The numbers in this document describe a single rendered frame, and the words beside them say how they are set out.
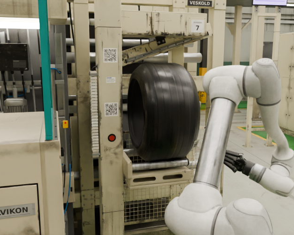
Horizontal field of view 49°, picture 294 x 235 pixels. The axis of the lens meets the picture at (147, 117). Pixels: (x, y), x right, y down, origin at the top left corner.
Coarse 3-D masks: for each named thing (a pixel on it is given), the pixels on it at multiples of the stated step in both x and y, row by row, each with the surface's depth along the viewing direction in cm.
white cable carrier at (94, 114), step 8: (96, 72) 174; (96, 80) 174; (96, 88) 175; (96, 96) 176; (96, 104) 176; (96, 112) 177; (96, 120) 178; (96, 128) 179; (96, 136) 179; (96, 144) 180; (96, 152) 181
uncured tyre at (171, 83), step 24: (144, 72) 177; (168, 72) 175; (144, 96) 171; (168, 96) 167; (192, 96) 171; (144, 120) 172; (168, 120) 166; (192, 120) 170; (144, 144) 176; (168, 144) 172; (192, 144) 178
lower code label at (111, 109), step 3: (105, 105) 177; (108, 105) 177; (111, 105) 178; (114, 105) 178; (117, 105) 179; (105, 108) 177; (108, 108) 178; (111, 108) 178; (114, 108) 178; (117, 108) 179; (105, 111) 177; (108, 111) 178; (111, 111) 178; (114, 111) 179; (117, 111) 179; (105, 114) 178; (108, 114) 178; (111, 114) 178; (114, 114) 179; (117, 114) 179
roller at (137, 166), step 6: (138, 162) 182; (144, 162) 182; (150, 162) 183; (156, 162) 183; (162, 162) 184; (168, 162) 185; (174, 162) 186; (180, 162) 187; (186, 162) 188; (138, 168) 180; (144, 168) 181; (150, 168) 182; (156, 168) 184
